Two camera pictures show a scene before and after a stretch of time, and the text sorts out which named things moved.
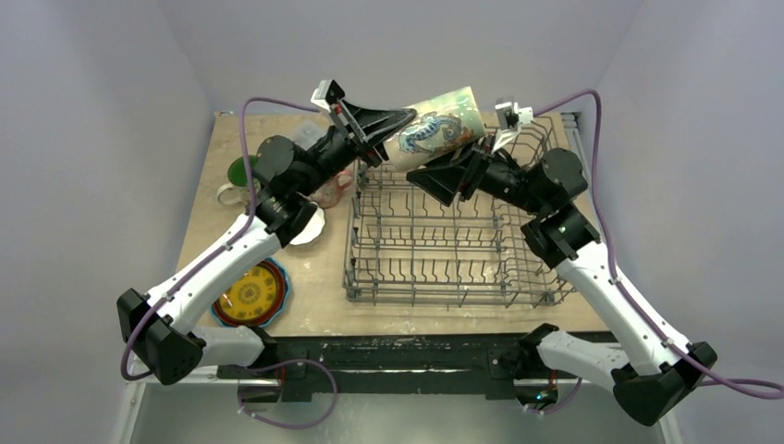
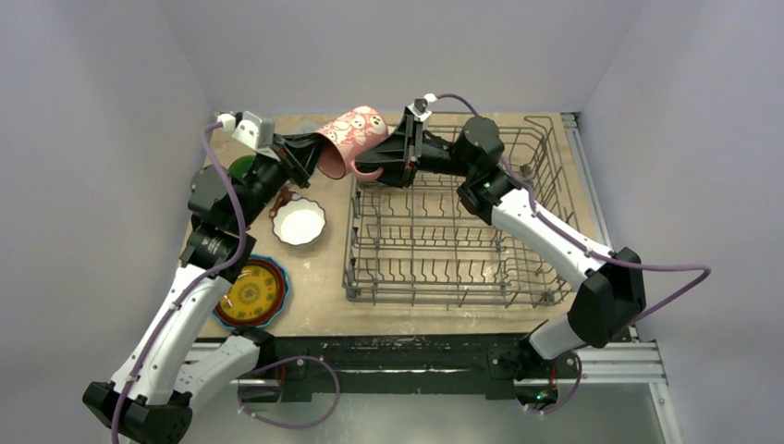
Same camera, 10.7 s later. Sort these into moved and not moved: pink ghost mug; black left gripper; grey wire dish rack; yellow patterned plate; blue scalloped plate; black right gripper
Moved: pink ghost mug; black right gripper; black left gripper
Not moved: grey wire dish rack; yellow patterned plate; blue scalloped plate
